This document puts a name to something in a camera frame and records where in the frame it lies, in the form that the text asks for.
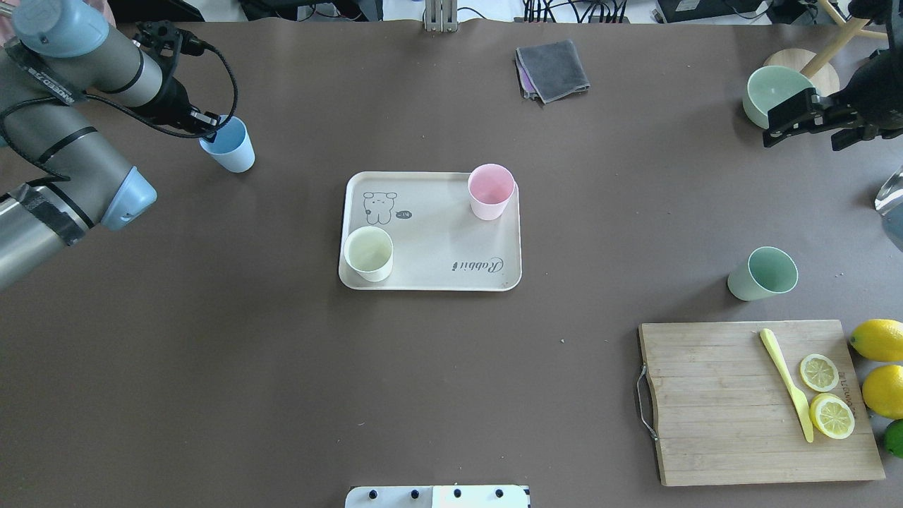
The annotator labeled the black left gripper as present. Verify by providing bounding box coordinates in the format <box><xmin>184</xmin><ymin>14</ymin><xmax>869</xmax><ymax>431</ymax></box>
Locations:
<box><xmin>133</xmin><ymin>20</ymin><xmax>220</xmax><ymax>136</ymax></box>

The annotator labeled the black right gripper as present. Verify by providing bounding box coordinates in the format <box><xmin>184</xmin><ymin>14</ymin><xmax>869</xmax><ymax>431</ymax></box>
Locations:
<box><xmin>762</xmin><ymin>1</ymin><xmax>902</xmax><ymax>152</ymax></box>

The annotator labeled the blue cup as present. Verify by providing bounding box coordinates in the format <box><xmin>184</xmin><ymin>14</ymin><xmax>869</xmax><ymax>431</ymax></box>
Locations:
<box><xmin>199</xmin><ymin>116</ymin><xmax>257</xmax><ymax>173</ymax></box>

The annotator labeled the green cup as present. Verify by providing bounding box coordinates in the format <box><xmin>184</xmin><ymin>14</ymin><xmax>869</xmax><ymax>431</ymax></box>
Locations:
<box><xmin>727</xmin><ymin>246</ymin><xmax>799</xmax><ymax>301</ymax></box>

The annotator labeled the cream cup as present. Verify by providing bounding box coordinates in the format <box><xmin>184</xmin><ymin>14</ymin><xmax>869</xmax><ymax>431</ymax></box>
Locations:
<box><xmin>342</xmin><ymin>226</ymin><xmax>394</xmax><ymax>282</ymax></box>

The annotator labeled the pink cup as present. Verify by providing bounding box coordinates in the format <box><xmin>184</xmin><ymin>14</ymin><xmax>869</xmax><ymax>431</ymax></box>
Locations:
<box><xmin>467</xmin><ymin>164</ymin><xmax>517</xmax><ymax>221</ymax></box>

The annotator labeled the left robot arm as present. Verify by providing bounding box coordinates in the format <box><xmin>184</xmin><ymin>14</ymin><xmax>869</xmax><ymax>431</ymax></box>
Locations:
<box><xmin>1</xmin><ymin>1</ymin><xmax>235</xmax><ymax>287</ymax></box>

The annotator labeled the beige rabbit tray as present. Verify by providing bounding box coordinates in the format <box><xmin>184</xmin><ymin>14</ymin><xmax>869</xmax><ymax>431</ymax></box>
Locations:
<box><xmin>338</xmin><ymin>171</ymin><xmax>522</xmax><ymax>291</ymax></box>

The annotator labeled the wooden stand base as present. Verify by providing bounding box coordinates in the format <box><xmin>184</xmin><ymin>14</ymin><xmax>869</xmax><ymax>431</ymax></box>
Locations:
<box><xmin>763</xmin><ymin>48</ymin><xmax>841</xmax><ymax>95</ymax></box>

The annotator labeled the green bowl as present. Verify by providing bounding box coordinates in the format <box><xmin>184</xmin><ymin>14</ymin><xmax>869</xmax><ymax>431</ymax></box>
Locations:
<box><xmin>742</xmin><ymin>66</ymin><xmax>815</xmax><ymax>129</ymax></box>

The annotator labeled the metal scoop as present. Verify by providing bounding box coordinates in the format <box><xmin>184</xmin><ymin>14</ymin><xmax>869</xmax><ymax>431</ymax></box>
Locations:
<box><xmin>874</xmin><ymin>167</ymin><xmax>903</xmax><ymax>216</ymax></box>

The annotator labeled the whole yellow lemon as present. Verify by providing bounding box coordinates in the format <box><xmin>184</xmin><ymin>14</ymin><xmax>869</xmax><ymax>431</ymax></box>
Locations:
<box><xmin>849</xmin><ymin>319</ymin><xmax>902</xmax><ymax>361</ymax></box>

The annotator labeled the lemon slice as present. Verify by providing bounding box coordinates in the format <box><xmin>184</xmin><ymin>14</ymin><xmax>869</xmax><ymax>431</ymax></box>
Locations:
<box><xmin>809</xmin><ymin>393</ymin><xmax>856</xmax><ymax>440</ymax></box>
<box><xmin>799</xmin><ymin>353</ymin><xmax>840</xmax><ymax>393</ymax></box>

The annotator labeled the grey folded cloth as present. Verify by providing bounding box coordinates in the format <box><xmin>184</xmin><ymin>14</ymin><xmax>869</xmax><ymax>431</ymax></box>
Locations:
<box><xmin>515</xmin><ymin>39</ymin><xmax>590</xmax><ymax>104</ymax></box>

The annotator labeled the yellow plastic knife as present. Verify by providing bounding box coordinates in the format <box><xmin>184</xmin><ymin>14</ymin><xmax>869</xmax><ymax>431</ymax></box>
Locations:
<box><xmin>759</xmin><ymin>328</ymin><xmax>815</xmax><ymax>443</ymax></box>

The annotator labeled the wooden cutting board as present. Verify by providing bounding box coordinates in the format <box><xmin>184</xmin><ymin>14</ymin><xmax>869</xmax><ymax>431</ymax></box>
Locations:
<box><xmin>638</xmin><ymin>320</ymin><xmax>885</xmax><ymax>488</ymax></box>

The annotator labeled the purple cloth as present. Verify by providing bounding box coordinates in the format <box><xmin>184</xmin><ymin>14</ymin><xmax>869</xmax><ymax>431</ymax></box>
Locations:
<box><xmin>515</xmin><ymin>60</ymin><xmax>538</xmax><ymax>100</ymax></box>

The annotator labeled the green lime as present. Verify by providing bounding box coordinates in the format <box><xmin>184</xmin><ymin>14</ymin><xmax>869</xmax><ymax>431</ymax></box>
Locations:
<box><xmin>883</xmin><ymin>419</ymin><xmax>903</xmax><ymax>459</ymax></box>

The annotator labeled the aluminium frame post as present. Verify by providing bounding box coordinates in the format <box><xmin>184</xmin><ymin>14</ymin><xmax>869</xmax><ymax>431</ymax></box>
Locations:
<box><xmin>423</xmin><ymin>0</ymin><xmax>459</xmax><ymax>32</ymax></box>

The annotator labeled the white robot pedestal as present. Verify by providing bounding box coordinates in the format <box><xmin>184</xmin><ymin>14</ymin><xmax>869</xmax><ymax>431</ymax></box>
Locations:
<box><xmin>344</xmin><ymin>485</ymin><xmax>531</xmax><ymax>507</ymax></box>

